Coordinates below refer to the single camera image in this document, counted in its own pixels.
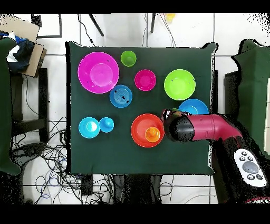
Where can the orange-red bowl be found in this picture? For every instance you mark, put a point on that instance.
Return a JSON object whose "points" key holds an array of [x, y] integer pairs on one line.
{"points": [[139, 126]]}

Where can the orange cup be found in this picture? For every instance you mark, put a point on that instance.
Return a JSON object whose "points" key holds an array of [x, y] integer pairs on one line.
{"points": [[152, 134]]}

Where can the large blue bowl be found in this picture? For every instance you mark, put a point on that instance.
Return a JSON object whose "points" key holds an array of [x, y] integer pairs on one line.
{"points": [[193, 104]]}

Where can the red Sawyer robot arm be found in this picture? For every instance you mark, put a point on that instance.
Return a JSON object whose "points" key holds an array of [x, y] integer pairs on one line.
{"points": [[206, 126]]}

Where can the blue flat-bottomed bowl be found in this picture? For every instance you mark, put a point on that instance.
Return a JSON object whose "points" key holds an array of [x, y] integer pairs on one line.
{"points": [[120, 96]]}

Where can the blue cup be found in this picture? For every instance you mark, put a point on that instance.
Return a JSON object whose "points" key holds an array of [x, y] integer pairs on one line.
{"points": [[106, 124]]}

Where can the small pink-red bowl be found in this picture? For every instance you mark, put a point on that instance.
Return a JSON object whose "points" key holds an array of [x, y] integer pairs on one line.
{"points": [[145, 80]]}

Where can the dark green tablecloth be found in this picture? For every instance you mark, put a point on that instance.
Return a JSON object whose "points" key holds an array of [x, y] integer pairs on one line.
{"points": [[126, 152]]}

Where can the green bowl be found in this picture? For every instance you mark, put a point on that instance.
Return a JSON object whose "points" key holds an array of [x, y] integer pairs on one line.
{"points": [[179, 84]]}

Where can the small light blue ribbed bowl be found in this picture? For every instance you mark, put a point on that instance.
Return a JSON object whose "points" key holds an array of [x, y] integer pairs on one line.
{"points": [[84, 129]]}

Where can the large pink bowl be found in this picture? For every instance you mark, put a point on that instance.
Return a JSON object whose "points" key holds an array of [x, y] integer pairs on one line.
{"points": [[98, 73]]}

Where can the green cup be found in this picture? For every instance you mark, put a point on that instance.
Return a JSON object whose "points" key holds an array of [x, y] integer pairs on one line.
{"points": [[128, 58]]}

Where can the black power brick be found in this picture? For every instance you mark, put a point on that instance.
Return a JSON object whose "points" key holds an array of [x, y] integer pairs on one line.
{"points": [[87, 186]]}

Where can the black stand leg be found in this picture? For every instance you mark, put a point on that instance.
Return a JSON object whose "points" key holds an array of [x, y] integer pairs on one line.
{"points": [[152, 23], [96, 25]]}

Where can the black box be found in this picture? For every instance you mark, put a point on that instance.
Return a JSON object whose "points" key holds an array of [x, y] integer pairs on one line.
{"points": [[231, 95]]}

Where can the yellow object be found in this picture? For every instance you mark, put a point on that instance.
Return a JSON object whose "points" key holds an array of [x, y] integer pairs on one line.
{"points": [[170, 17]]}

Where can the green-clothed side table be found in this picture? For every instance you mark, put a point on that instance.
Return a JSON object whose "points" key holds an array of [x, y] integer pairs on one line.
{"points": [[253, 84], [4, 105]]}

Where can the dark clothing bundle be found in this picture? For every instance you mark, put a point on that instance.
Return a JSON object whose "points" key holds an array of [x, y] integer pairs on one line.
{"points": [[21, 55]]}

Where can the white panel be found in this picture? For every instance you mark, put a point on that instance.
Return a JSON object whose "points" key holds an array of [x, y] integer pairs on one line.
{"points": [[267, 105]]}

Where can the cardboard box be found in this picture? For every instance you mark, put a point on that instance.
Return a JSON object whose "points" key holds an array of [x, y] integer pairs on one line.
{"points": [[19, 25]]}

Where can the black stool frame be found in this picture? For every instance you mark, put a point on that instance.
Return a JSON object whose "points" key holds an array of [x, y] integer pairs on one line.
{"points": [[43, 95]]}

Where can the black pedestal foot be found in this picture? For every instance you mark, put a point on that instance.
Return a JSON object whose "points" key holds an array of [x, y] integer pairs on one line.
{"points": [[29, 150]]}

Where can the black floor frame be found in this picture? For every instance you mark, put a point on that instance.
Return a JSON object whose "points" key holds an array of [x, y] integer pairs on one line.
{"points": [[60, 25]]}

